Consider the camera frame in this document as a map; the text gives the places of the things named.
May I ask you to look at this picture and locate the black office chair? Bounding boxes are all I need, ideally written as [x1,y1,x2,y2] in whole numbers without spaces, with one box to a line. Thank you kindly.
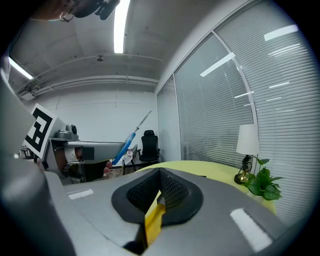
[138,129,161,164]

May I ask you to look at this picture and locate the long ceiling light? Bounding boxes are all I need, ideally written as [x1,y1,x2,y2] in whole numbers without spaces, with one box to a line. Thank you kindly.
[8,56,34,81]
[113,0,132,54]

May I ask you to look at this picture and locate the green potted plant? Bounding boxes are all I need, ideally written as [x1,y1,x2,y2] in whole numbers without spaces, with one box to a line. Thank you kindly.
[243,156,286,202]

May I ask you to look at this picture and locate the grey gripper-mounted camera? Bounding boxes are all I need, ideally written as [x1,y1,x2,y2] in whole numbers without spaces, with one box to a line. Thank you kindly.
[54,123,80,141]

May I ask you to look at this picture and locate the person's left hand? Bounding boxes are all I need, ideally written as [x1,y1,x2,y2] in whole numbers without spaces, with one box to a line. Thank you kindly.
[56,146,84,174]

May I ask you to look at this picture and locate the person's face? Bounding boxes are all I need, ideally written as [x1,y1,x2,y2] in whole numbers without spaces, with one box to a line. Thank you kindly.
[29,0,77,23]

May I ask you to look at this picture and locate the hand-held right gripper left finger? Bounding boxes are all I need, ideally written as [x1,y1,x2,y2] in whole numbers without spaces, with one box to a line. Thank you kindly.
[62,167,162,256]

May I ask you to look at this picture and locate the glass partition with blinds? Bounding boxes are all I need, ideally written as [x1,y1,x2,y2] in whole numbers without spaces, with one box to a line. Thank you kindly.
[156,0,312,226]

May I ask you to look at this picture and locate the grey chair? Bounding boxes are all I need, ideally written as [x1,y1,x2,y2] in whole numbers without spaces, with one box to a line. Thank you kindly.
[121,143,142,176]

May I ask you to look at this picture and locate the blue-handled scissors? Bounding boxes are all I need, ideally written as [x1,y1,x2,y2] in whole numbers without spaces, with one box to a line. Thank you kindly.
[111,110,153,166]

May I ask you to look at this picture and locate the grey ceiling pipes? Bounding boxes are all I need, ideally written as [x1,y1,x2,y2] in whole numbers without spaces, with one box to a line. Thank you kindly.
[16,74,160,98]

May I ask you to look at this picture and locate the black head-mounted camera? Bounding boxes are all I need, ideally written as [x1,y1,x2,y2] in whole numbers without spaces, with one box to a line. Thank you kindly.
[74,0,121,21]

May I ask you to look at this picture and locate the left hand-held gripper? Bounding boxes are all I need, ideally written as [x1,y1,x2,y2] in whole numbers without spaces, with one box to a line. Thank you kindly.
[22,102,126,186]

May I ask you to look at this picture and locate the white shade table lamp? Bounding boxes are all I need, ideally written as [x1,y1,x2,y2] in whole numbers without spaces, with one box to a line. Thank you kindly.
[233,123,260,185]

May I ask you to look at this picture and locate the yellow-green round tablecloth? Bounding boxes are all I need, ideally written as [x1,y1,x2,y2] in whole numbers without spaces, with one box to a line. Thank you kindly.
[136,160,277,216]

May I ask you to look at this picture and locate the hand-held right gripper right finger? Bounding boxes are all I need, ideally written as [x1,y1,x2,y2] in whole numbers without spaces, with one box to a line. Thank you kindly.
[139,167,289,256]

